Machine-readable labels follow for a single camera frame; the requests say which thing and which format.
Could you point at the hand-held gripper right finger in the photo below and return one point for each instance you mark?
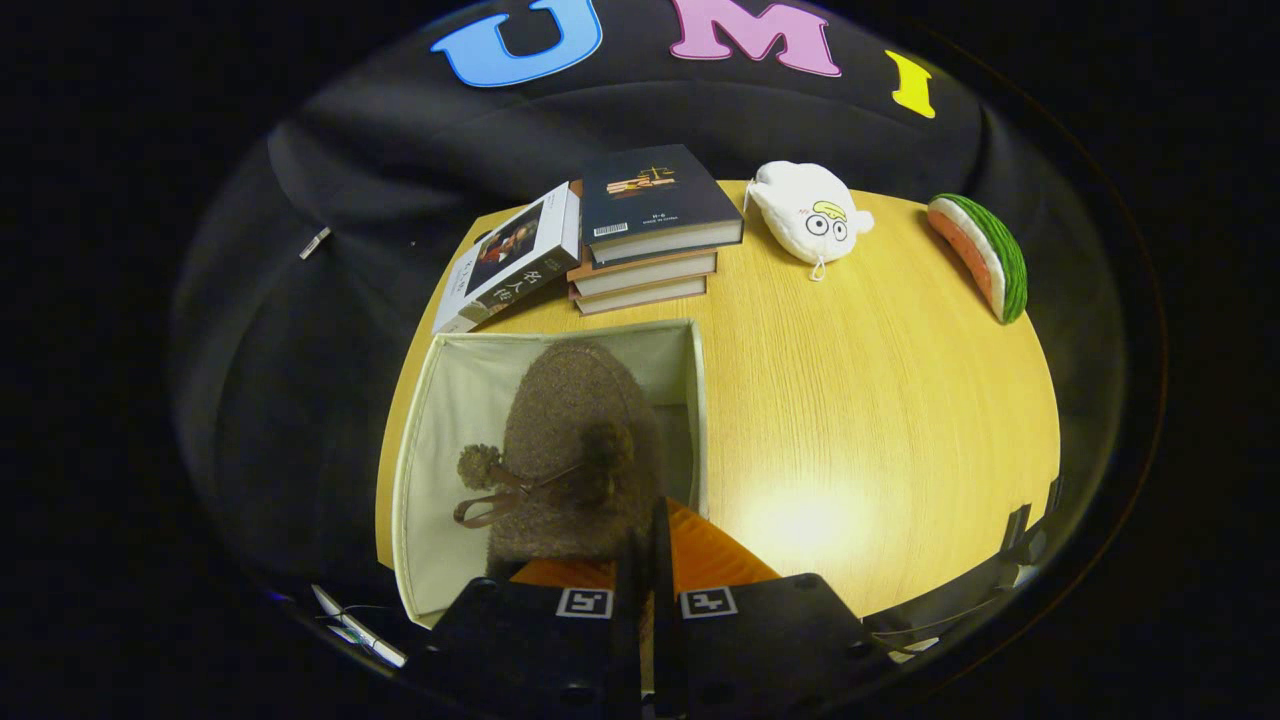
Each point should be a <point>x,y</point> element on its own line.
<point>665,650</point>

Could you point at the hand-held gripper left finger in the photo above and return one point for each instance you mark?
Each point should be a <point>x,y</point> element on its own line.
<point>632,640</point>

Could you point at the brown fuzzy shoe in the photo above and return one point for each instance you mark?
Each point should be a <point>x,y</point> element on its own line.
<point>570,420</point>

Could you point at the grey fabric storage box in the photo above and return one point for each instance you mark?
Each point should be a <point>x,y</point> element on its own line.
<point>440,480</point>

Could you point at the brown cover book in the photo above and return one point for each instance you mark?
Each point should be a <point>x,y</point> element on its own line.
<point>650,275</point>
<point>640,296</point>

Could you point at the white-edged picture cover book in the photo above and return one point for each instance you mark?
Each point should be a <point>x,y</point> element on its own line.
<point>510,260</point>

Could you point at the dark blue hardcover book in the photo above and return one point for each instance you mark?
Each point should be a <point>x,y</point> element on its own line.
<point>650,195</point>

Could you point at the white plush toy with face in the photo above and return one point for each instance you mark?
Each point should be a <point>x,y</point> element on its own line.
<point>800,215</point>

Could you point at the silver metal clip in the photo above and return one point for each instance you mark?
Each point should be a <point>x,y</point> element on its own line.
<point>315,242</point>

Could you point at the watermelon slice plush toy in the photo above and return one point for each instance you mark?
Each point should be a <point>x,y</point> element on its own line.
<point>1000,260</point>

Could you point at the black backdrop cloth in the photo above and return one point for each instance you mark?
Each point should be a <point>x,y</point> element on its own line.
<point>400,160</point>

